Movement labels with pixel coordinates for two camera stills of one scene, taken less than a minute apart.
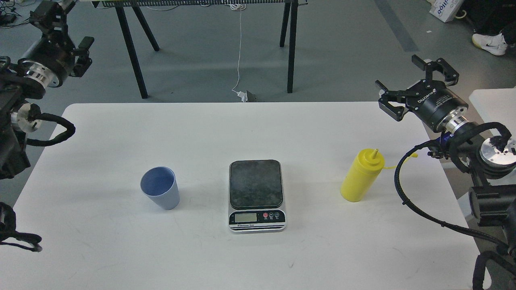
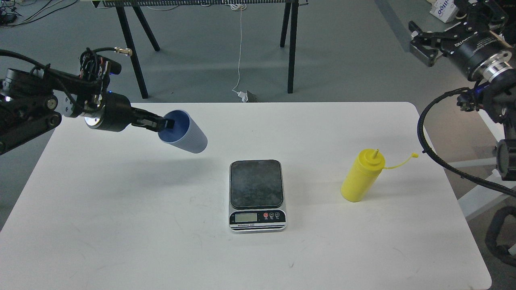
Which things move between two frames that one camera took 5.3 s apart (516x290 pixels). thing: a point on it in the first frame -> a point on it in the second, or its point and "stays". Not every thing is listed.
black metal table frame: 119,5 stays
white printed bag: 445,10 stays
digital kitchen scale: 256,196 stays
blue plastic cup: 159,184 -> 186,134
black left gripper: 49,59 -> 115,116
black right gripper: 436,105 -> 482,54
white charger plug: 243,96 stays
